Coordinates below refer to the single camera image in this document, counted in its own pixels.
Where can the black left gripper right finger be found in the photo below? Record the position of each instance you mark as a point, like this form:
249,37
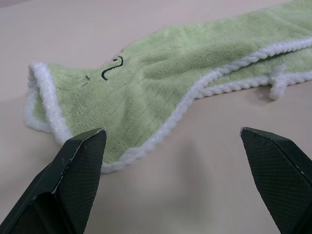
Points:
280,180

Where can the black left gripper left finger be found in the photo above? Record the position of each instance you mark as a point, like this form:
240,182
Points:
70,185

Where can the green towel with white trim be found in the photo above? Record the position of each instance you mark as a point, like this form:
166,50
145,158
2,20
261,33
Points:
151,85

